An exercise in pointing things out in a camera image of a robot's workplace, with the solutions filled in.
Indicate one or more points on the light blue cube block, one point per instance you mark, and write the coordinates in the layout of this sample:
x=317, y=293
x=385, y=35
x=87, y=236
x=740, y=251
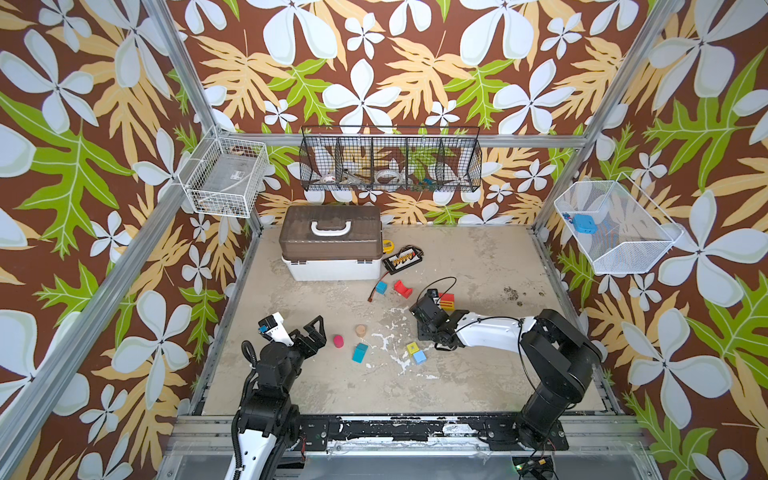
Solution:
x=419, y=357

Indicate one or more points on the black charging board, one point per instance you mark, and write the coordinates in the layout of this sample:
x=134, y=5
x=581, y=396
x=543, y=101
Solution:
x=404, y=259

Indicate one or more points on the white wire basket left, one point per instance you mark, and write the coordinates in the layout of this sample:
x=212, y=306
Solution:
x=222, y=176

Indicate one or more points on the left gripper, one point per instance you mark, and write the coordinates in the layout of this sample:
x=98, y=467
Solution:
x=318, y=340

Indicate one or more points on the brown lid white toolbox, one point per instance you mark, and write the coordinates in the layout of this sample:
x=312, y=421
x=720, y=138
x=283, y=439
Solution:
x=332, y=242

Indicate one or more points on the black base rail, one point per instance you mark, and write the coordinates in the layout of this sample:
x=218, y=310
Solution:
x=496, y=431

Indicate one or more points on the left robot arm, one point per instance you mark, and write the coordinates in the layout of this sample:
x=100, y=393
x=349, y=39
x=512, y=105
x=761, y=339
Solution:
x=267, y=422

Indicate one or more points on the black wire wall basket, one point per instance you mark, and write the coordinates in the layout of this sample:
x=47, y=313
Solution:
x=390, y=158

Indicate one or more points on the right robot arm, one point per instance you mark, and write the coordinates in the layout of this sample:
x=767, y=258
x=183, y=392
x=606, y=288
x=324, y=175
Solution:
x=562, y=357

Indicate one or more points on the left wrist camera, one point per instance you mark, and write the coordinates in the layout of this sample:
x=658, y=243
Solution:
x=274, y=327

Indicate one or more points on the blue object in basket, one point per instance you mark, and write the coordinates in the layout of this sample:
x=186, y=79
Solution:
x=584, y=224

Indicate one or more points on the red arch block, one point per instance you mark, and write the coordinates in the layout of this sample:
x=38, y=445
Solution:
x=401, y=289

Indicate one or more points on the teal triangular block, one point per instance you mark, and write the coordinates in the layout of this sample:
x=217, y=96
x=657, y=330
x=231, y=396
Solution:
x=359, y=353

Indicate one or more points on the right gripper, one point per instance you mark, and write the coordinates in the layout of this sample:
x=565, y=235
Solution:
x=430, y=318

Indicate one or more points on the white mesh basket right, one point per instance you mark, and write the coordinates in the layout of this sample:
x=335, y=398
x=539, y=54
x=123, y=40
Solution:
x=634, y=232

